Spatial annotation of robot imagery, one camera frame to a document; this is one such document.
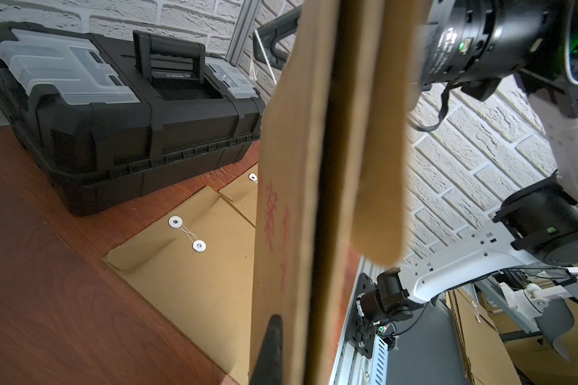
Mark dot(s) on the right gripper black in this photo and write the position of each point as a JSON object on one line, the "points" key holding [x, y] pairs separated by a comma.
{"points": [[473, 41]]}

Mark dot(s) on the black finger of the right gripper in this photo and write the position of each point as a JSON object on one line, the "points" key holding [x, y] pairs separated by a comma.
{"points": [[266, 39]]}

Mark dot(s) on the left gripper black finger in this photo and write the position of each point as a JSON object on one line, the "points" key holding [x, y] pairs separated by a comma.
{"points": [[269, 365]]}

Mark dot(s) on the brown kraft file bag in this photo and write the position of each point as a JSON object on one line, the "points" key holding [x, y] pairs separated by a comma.
{"points": [[242, 194], [195, 266], [331, 171]]}

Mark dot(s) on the black grey plastic toolbox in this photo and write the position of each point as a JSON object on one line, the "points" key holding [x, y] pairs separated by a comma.
{"points": [[110, 120]]}

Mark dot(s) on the right aluminium corner post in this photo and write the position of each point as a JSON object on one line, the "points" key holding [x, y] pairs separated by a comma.
{"points": [[245, 21]]}

